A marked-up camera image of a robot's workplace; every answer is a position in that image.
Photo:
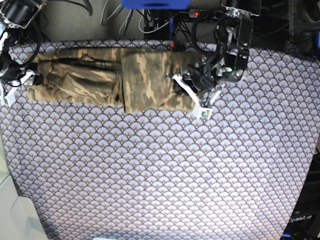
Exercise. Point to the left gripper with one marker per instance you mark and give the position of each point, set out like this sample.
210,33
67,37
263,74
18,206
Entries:
204,81

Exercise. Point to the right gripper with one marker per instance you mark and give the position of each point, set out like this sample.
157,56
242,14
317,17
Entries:
11,74

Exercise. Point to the camouflage T-shirt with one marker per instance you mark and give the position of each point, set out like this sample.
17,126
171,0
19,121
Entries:
133,78

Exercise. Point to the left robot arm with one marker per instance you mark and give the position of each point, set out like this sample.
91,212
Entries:
232,34

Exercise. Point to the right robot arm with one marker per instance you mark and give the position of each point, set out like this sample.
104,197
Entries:
16,16

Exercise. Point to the red and black clamp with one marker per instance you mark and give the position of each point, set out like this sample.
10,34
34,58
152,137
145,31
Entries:
172,46

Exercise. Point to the black power strip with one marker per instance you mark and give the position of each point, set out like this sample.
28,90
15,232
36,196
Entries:
216,14

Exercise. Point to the purple fan-pattern tablecloth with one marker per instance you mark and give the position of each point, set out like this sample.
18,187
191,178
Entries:
95,171

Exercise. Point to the light grey plastic furniture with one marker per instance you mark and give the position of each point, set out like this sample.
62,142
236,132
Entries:
18,217

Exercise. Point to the black OpenArm base box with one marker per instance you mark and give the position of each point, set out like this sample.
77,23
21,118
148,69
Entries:
304,223

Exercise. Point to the blue clamp handle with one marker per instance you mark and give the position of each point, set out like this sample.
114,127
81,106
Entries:
171,29

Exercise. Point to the blue mount bracket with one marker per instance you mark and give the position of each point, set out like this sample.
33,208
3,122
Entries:
156,4

